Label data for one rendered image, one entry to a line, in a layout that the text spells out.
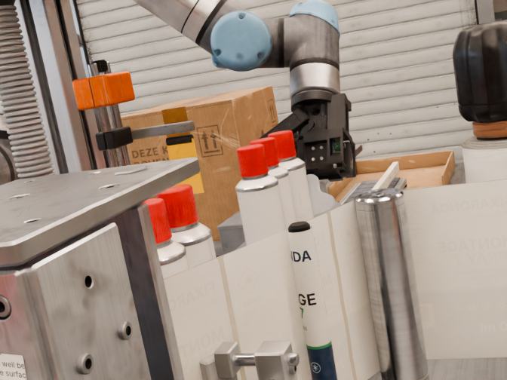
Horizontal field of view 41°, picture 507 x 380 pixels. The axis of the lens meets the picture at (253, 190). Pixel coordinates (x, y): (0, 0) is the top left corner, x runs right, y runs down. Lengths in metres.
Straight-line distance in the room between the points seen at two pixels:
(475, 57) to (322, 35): 0.39
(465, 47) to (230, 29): 0.32
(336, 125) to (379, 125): 4.07
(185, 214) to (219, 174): 0.71
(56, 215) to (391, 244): 0.33
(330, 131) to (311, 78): 0.09
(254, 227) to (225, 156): 0.52
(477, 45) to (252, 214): 0.31
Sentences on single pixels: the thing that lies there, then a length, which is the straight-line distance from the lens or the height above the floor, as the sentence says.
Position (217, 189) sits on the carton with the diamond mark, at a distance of 1.33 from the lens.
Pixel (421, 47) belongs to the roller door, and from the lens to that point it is 4.97.
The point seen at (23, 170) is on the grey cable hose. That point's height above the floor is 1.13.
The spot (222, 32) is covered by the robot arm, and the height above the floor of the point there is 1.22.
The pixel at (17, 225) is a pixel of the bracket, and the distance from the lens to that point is 0.25.
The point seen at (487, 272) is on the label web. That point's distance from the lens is 0.57.
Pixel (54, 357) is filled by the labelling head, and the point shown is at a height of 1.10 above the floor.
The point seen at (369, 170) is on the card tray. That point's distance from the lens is 1.87.
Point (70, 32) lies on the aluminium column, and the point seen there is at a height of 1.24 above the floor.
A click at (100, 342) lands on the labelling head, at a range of 0.25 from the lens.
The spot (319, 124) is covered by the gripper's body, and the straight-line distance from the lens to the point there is 1.00.
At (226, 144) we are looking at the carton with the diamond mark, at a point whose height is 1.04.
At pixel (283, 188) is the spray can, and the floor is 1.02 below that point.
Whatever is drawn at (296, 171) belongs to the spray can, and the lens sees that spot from 0.89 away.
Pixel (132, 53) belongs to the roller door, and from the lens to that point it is 5.60.
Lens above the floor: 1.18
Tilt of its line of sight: 11 degrees down
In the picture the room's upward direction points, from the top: 10 degrees counter-clockwise
